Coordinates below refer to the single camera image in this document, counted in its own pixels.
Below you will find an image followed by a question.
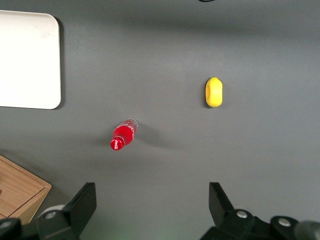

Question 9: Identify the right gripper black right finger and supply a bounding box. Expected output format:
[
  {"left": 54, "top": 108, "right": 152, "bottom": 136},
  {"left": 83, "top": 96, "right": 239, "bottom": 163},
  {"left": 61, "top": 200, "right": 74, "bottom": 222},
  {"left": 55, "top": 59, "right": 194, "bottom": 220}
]
[{"left": 199, "top": 182, "right": 276, "bottom": 240}]

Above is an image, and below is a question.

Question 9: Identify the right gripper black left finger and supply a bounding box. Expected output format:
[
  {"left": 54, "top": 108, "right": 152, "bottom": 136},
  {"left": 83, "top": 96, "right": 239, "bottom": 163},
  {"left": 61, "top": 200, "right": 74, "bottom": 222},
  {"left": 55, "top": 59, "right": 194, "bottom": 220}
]
[{"left": 34, "top": 182, "right": 98, "bottom": 240}]

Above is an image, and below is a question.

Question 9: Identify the wooden cabinet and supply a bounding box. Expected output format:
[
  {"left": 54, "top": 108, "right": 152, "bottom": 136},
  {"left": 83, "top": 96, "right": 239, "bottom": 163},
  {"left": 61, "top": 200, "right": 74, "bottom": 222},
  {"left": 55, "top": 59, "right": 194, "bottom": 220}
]
[{"left": 0, "top": 154, "right": 53, "bottom": 225}]

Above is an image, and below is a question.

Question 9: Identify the red cola bottle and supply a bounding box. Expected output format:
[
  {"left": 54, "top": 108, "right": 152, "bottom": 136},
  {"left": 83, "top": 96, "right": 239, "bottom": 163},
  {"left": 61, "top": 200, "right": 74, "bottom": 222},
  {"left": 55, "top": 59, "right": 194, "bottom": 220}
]
[{"left": 110, "top": 118, "right": 139, "bottom": 152}]

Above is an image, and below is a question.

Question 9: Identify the yellow lemon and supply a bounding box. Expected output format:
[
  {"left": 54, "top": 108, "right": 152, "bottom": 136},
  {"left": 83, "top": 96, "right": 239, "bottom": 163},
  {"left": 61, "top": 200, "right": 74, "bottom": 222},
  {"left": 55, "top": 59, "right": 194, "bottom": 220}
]
[{"left": 205, "top": 76, "right": 224, "bottom": 108}]

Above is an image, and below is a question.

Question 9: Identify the white rectangular tray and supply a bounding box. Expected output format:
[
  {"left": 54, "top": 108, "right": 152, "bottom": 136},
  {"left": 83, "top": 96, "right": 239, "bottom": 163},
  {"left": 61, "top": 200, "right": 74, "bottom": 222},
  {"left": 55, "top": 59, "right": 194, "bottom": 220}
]
[{"left": 0, "top": 9, "right": 62, "bottom": 110}]

